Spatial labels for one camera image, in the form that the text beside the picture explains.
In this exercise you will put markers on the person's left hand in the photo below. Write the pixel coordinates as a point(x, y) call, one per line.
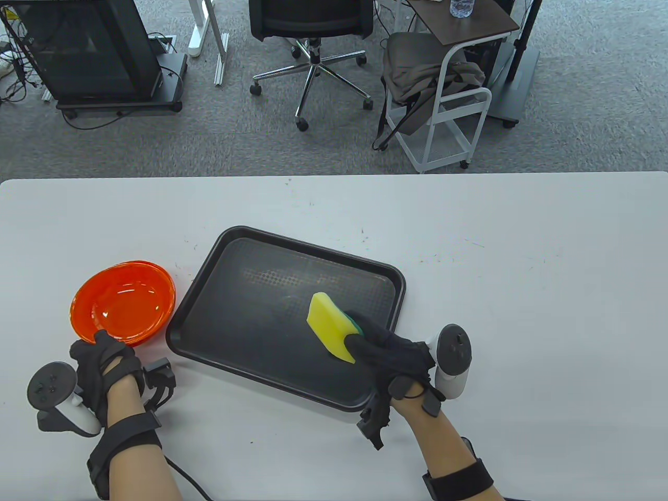
point(112, 373)

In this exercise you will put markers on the person's right hand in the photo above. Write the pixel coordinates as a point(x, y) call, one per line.
point(396, 355)

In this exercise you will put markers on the person's right thumb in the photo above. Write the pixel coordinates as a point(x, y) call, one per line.
point(360, 347)

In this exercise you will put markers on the person's left fingers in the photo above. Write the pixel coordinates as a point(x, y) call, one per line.
point(100, 340)

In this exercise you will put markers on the yellow and green sponge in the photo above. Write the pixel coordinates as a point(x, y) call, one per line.
point(329, 326)

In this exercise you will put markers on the person's left forearm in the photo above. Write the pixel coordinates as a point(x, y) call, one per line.
point(141, 459)

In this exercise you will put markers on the person's right forearm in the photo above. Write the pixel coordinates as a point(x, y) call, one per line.
point(443, 443)

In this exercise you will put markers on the orange plastic bowl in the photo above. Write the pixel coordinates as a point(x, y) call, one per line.
point(125, 305)

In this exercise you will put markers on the black and white left controller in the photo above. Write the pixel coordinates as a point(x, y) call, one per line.
point(52, 394)

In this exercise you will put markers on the black and white controller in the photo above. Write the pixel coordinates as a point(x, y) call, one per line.
point(52, 394)
point(454, 360)

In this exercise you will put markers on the black and white right controller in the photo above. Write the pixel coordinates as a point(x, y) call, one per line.
point(454, 360)

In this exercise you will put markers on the black plastic tray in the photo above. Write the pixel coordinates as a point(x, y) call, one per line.
point(271, 313)

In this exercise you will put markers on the white cart with brown top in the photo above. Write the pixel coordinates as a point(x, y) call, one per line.
point(459, 94)

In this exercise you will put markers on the grey-brown bag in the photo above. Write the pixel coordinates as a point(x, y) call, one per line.
point(412, 68)

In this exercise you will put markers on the black wheeled display stand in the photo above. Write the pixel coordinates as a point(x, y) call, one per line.
point(88, 52)

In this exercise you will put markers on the black floor socket box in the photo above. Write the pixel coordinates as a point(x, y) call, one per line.
point(162, 44)

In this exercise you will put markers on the grey stand base with pole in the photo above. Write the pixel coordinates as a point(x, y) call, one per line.
point(516, 78)

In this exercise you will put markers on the black office chair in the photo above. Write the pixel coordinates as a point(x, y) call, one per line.
point(313, 31)

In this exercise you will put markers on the clear water bottle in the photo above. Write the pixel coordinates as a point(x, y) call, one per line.
point(462, 7)

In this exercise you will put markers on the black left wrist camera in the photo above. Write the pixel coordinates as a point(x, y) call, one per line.
point(159, 381)

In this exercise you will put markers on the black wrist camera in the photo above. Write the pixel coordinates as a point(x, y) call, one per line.
point(376, 417)
point(159, 381)

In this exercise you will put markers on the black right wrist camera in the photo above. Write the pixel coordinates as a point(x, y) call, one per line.
point(376, 417)

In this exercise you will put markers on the white desk leg frame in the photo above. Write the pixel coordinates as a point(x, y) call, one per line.
point(206, 31)

